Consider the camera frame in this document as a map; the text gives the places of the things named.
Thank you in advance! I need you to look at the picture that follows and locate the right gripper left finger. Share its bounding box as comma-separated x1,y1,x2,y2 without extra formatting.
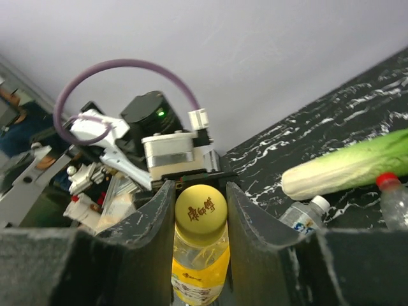
1,180,175,305

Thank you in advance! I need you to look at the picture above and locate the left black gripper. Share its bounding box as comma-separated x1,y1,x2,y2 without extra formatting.
151,149,239,194

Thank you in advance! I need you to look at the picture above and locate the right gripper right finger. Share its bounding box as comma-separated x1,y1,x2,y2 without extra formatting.
226,182,407,305

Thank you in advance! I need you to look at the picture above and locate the yellow juice bottle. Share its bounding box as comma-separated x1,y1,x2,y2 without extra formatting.
171,184,230,305

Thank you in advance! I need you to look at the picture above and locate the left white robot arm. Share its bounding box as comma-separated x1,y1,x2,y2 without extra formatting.
68,91,239,198

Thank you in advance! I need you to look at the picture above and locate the clear water bottle white cap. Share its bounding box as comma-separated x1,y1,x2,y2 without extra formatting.
279,196,331,235

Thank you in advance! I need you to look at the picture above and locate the clear cola bottle red label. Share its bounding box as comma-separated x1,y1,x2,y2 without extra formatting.
376,173,407,230

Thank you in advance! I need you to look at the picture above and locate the toy napa cabbage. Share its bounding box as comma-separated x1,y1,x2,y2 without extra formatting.
281,129,407,200

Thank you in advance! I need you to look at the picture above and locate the person in blue shirt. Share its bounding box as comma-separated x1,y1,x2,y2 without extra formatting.
1,88,53,158

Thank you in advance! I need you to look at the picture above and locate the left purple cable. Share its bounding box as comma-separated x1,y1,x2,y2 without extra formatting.
52,58,211,148

